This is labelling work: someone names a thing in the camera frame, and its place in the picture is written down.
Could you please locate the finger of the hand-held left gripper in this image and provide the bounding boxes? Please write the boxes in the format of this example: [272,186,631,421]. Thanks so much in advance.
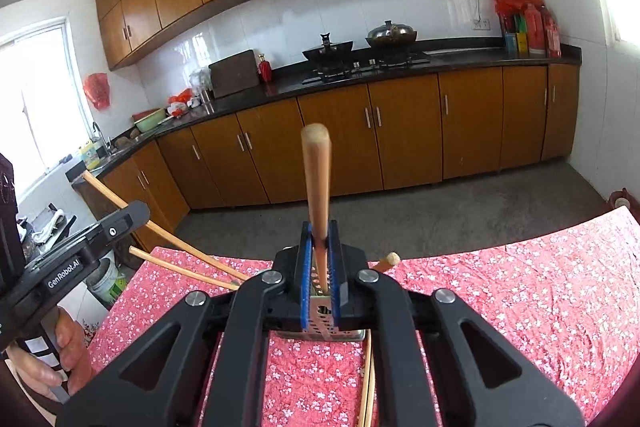
[92,201,152,258]

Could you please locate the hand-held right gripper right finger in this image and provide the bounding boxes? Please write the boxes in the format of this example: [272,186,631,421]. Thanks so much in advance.
[325,219,586,427]

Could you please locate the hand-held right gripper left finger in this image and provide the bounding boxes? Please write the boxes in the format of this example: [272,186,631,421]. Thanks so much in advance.
[55,222,321,427]

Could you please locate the perforated metal chopstick holder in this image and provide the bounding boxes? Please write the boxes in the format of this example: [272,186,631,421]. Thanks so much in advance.
[272,252,367,344]

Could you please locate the wooden chopstick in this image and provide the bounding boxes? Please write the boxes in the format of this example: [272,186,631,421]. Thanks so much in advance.
[129,246,241,292]
[365,331,377,427]
[301,123,332,297]
[81,171,250,283]
[357,332,373,427]
[370,252,402,273]

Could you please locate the person's left hand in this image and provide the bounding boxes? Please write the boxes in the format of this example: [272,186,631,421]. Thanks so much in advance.
[0,306,97,404]

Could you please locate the white paint bucket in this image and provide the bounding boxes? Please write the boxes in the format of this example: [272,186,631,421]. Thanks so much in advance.
[87,257,128,308]

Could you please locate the steel sink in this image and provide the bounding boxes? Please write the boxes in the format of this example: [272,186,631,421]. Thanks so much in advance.
[97,144,136,165]

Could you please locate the yellow detergent bottle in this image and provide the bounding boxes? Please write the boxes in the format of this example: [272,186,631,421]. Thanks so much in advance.
[80,139,101,170]

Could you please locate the chrome faucet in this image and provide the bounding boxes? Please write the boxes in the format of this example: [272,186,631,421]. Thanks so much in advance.
[92,122,113,155]

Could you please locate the green basin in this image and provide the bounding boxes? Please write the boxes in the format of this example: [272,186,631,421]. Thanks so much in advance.
[132,108,168,132]

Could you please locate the red and white bag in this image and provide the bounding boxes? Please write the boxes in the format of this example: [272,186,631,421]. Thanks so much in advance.
[167,89,198,118]

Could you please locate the hanging red plastic bag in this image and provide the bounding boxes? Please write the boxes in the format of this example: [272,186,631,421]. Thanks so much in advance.
[83,73,111,110]

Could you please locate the large bright window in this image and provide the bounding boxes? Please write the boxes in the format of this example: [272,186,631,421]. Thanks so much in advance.
[0,19,96,208]

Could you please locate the red floral tablecloth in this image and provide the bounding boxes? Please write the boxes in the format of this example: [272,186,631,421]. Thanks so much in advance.
[85,202,640,427]

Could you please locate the wooden base cabinets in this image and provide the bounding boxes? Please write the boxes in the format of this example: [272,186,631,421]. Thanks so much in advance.
[100,64,581,253]

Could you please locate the dark cutting board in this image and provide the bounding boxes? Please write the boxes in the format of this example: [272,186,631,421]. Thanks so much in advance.
[208,50,261,99]

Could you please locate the black gas stove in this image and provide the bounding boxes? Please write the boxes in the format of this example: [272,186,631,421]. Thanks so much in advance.
[301,52,431,85]

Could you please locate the black wok with lid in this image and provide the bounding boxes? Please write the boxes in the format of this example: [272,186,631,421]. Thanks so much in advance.
[302,33,355,60]

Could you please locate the steel wok with lid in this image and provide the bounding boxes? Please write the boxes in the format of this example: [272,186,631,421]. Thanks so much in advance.
[365,21,418,50]

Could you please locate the black stone countertop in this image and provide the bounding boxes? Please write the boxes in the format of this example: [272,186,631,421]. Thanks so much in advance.
[70,38,583,188]

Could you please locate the dark wooden chair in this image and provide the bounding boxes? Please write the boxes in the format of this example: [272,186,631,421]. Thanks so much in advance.
[607,188,638,210]

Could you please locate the colourful box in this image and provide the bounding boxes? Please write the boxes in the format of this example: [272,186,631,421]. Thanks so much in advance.
[501,13,529,54]

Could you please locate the large red jug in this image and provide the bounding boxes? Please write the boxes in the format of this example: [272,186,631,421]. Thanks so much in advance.
[525,2,547,55]

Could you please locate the tall red bottle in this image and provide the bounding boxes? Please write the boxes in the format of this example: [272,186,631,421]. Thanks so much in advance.
[545,7,563,58]

